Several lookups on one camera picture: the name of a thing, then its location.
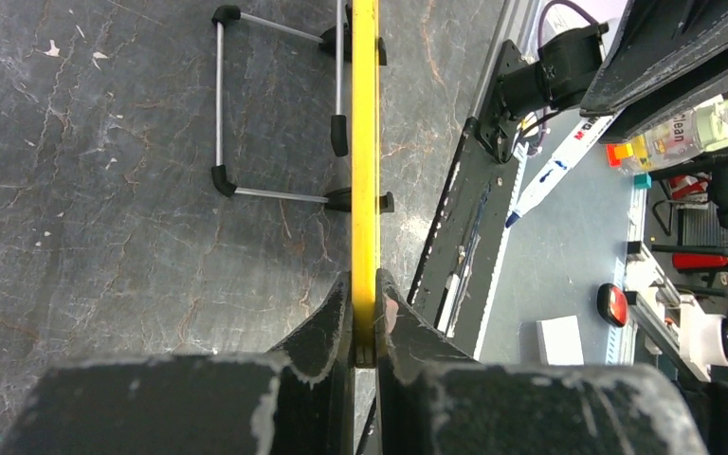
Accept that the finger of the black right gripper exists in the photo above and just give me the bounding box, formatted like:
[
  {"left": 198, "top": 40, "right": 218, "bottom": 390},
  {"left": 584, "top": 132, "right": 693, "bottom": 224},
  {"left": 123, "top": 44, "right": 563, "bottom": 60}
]
[
  {"left": 599, "top": 62, "right": 728, "bottom": 143},
  {"left": 580, "top": 1, "right": 728, "bottom": 115}
]

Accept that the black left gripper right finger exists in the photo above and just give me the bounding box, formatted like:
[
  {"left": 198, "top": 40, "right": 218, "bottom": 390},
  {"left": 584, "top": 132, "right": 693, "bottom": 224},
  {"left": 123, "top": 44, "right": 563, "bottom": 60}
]
[{"left": 374, "top": 269, "right": 706, "bottom": 454}]

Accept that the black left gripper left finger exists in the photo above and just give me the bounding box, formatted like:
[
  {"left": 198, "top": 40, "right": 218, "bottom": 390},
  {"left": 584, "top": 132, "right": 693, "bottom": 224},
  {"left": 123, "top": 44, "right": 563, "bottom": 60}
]
[{"left": 0, "top": 273, "right": 355, "bottom": 454}]

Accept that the blue whiteboard marker pen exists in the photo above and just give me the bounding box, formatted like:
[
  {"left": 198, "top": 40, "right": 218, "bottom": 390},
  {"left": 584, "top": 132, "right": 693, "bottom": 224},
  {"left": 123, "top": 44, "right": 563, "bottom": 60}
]
[{"left": 505, "top": 114, "right": 618, "bottom": 228}]

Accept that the yellow framed whiteboard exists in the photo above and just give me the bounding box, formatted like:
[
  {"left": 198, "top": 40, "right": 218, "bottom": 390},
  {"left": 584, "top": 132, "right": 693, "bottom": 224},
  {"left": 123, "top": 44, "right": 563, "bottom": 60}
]
[{"left": 351, "top": 1, "right": 380, "bottom": 368}]

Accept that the metal whiteboard stand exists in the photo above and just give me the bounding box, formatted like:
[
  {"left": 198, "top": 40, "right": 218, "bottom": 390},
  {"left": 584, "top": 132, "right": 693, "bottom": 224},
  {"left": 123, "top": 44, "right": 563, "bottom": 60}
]
[{"left": 210, "top": 0, "right": 396, "bottom": 215}]

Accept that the clear cleaner bottle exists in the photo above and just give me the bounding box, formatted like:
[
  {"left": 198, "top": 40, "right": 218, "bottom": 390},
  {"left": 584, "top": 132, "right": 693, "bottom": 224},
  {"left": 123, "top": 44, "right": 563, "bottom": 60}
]
[{"left": 621, "top": 99, "right": 728, "bottom": 174}]

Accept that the red emergency button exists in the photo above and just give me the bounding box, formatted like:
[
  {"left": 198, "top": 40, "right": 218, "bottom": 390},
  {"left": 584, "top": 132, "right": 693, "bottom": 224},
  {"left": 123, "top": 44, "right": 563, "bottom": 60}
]
[{"left": 596, "top": 283, "right": 628, "bottom": 328}]

